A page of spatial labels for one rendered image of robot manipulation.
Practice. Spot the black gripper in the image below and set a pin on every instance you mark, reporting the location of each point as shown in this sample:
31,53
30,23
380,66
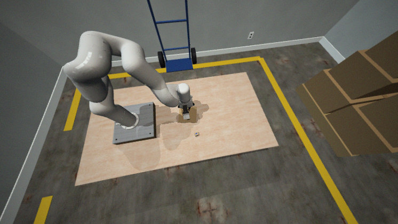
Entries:
189,105

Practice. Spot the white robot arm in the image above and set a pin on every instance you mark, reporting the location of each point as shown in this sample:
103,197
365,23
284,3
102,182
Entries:
94,60

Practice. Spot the tan flat mat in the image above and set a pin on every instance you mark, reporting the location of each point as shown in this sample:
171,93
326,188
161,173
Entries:
192,114

